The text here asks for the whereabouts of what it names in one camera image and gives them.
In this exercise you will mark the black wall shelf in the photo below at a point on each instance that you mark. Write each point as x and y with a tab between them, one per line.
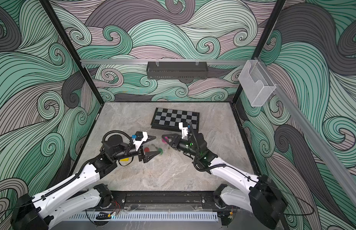
172	70

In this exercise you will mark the black white chessboard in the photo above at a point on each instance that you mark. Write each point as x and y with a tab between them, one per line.
169	119

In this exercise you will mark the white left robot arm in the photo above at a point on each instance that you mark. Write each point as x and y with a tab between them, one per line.
46	209

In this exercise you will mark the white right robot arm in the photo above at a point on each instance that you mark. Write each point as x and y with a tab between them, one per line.
243	181

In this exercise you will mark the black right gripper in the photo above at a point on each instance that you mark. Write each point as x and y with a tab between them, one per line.
176	142

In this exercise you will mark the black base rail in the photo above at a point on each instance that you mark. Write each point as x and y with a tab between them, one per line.
166	199

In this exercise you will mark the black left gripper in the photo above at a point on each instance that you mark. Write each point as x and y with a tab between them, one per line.
141	152

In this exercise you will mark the clear plastic wall bin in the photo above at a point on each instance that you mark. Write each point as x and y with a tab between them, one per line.
256	82

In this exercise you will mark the purple paint jar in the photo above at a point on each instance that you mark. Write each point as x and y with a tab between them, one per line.
165	139

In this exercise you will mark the white ventilated front strip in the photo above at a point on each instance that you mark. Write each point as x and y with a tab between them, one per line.
206	216

